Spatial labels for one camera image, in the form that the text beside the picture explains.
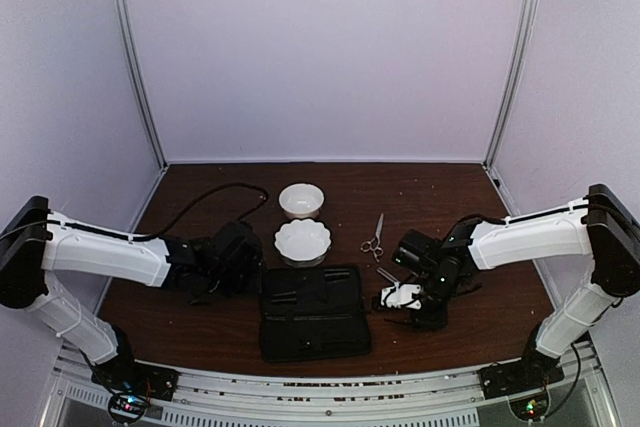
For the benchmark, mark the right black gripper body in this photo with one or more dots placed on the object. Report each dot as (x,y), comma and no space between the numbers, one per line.
(440,289)

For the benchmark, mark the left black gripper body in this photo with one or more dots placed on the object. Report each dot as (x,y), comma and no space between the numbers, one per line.
(231,283)

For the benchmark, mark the silver thinning scissors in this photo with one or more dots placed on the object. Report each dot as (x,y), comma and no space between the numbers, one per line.
(387,275)

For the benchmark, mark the silver straight scissors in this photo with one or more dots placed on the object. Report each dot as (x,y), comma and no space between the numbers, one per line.
(373,245)

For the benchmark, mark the black zippered tool case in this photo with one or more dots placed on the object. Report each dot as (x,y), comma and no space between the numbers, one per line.
(314,313)

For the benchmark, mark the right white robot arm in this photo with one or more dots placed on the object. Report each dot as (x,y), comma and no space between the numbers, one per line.
(597,225)

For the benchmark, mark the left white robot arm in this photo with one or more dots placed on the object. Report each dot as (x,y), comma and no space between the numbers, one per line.
(39,242)

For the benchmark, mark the scalloped white bowl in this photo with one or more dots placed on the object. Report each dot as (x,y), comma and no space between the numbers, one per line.
(303,243)

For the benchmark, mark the round white bowl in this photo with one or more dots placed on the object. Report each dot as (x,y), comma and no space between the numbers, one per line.
(301,201)

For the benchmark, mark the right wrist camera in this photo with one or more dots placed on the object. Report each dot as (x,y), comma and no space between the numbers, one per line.
(398,296)

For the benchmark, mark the aluminium front rail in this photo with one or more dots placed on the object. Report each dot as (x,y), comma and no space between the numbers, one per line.
(452,397)

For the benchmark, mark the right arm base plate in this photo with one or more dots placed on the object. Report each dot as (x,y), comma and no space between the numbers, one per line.
(508,379)

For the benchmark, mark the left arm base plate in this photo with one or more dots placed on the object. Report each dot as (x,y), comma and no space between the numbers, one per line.
(144,380)

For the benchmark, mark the left aluminium corner post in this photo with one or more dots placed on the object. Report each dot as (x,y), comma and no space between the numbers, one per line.
(134,71)

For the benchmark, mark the aluminium corner post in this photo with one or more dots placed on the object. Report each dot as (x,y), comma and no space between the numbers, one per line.
(524,31)
(134,71)

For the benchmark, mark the right aluminium corner post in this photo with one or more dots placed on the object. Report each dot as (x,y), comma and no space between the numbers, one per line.
(524,31)

